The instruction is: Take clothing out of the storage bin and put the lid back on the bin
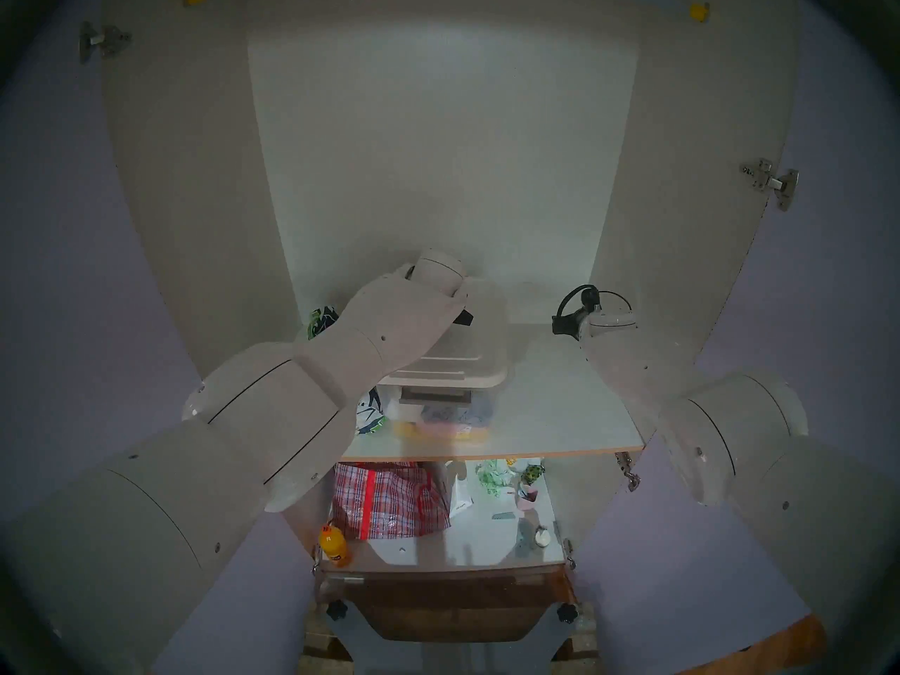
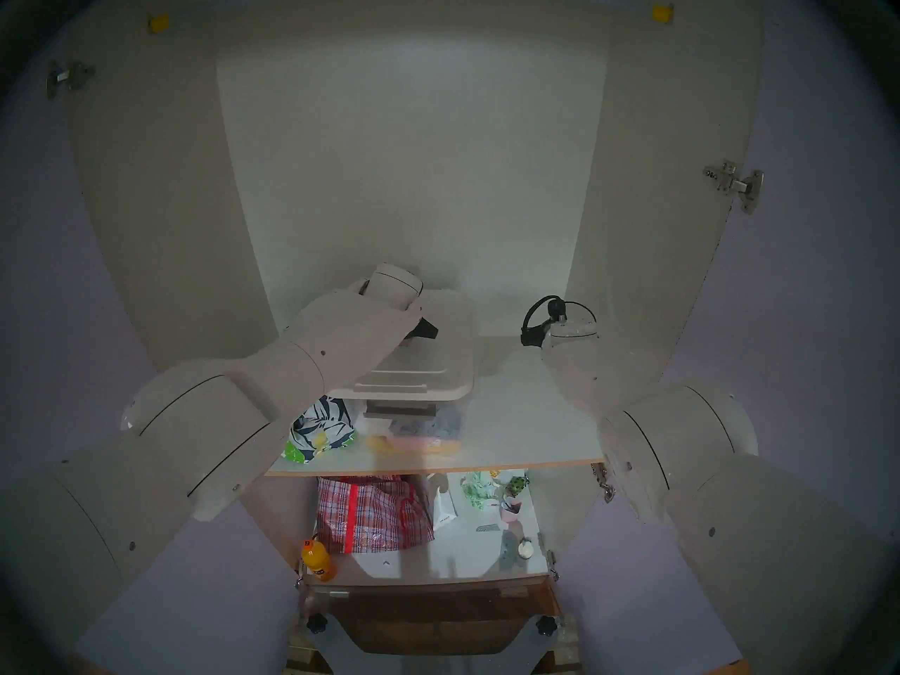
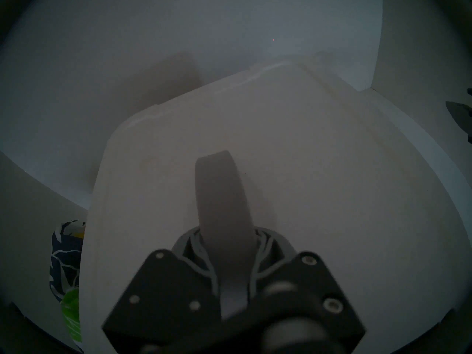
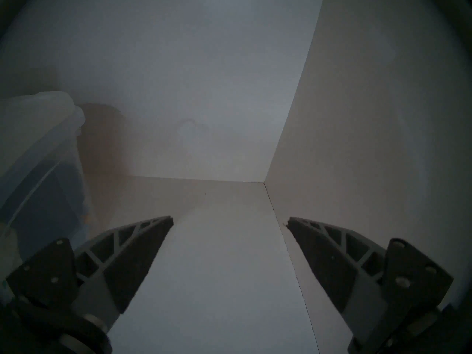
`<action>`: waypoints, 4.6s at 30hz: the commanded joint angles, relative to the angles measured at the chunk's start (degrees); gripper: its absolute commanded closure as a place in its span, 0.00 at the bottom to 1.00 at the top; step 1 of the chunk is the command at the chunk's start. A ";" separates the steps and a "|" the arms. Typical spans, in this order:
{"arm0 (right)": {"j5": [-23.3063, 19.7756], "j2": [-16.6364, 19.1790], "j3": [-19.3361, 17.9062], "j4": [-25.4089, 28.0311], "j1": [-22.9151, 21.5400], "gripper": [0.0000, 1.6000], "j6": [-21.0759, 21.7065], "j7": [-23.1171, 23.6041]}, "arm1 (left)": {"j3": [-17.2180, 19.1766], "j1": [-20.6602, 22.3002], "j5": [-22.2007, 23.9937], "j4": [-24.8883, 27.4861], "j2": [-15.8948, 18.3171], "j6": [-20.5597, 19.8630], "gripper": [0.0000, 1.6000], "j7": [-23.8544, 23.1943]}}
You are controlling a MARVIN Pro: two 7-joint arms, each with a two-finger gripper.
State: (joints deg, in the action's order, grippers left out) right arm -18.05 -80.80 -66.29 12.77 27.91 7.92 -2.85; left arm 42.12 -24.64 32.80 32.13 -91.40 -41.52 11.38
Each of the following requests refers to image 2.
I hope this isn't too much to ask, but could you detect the white plastic bin lid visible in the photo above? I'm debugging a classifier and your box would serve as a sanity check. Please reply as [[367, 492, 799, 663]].
[[327, 289, 479, 401]]

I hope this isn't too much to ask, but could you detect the navy green floral garment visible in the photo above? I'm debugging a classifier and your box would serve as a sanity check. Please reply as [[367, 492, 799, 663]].
[[281, 396, 356, 465]]

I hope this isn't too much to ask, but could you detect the clear plastic storage bin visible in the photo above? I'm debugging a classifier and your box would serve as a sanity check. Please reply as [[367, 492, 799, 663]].
[[352, 392, 479, 456]]

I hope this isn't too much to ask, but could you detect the blue grey folded garment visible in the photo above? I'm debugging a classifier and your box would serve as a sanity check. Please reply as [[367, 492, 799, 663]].
[[390, 408, 465, 439]]

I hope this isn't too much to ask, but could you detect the yellow folded garment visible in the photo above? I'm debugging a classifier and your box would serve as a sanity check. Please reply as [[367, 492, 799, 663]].
[[369, 436, 463, 456]]

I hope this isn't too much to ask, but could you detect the white wardrobe shelf board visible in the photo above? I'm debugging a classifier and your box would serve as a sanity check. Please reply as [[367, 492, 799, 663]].
[[264, 333, 618, 477]]

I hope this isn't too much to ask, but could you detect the green patterned plastic bag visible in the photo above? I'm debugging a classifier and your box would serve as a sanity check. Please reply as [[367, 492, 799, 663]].
[[458, 472, 501, 502]]

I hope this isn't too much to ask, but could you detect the white wardrobe carcass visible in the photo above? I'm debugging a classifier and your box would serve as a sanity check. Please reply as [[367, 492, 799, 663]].
[[67, 0, 767, 477]]

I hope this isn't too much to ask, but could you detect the white paper carton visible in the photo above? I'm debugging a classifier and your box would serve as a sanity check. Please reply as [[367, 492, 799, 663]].
[[430, 473, 458, 530]]

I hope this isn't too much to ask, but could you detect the red plaid bag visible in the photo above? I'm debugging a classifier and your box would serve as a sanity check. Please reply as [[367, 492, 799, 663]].
[[316, 475, 435, 555]]

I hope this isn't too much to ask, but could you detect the white lower cabinet top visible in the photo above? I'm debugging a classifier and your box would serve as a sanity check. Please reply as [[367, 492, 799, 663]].
[[295, 473, 551, 589]]

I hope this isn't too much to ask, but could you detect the orange bottle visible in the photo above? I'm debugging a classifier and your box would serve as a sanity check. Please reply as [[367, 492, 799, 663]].
[[301, 538, 338, 583]]

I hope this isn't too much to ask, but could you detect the brown wooden panel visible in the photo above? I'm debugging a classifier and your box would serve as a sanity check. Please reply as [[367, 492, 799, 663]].
[[309, 582, 563, 655]]

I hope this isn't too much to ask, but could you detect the lilac wardrobe door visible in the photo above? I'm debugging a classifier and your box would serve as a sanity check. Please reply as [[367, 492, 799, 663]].
[[555, 0, 900, 675], [0, 0, 303, 675]]

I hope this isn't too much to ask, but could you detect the pale closet rod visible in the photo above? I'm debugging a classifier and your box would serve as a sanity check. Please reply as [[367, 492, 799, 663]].
[[169, 0, 655, 20]]

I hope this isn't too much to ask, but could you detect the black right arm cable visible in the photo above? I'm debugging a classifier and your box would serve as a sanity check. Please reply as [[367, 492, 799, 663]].
[[520, 295, 598, 349]]

